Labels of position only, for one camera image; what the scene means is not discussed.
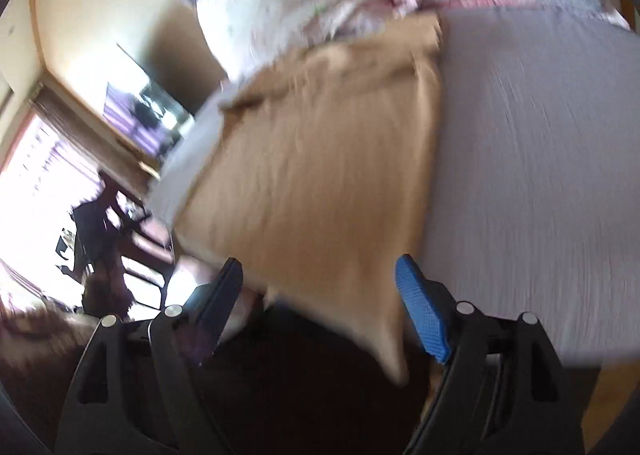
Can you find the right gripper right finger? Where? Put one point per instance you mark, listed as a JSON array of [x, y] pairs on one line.
[[503, 388]]

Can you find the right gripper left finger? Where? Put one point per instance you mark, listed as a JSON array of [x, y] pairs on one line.
[[133, 393]]

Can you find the tan long-sleeve shirt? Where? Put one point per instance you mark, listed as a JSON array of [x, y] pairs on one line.
[[320, 180]]

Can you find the lilac bed sheet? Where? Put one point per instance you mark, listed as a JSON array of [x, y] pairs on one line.
[[534, 195]]

